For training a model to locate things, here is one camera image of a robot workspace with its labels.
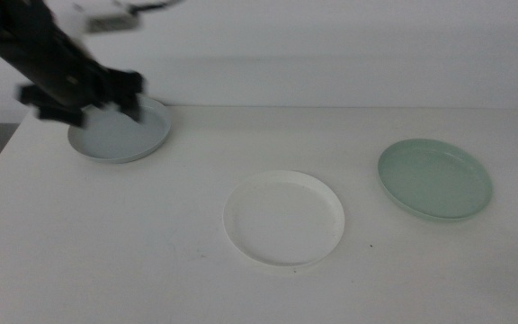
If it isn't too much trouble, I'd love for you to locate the grey shallow bowl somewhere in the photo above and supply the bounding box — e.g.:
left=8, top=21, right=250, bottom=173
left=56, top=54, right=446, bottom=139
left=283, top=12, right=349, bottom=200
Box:
left=67, top=94, right=173, bottom=165

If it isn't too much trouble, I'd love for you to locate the white shallow bowl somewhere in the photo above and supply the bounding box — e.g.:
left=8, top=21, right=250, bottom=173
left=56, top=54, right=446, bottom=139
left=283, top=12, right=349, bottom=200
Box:
left=222, top=169, right=346, bottom=268

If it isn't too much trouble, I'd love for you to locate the green shallow bowl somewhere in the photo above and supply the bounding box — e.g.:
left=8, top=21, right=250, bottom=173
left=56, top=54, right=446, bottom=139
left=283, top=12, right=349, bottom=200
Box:
left=377, top=138, right=495, bottom=223

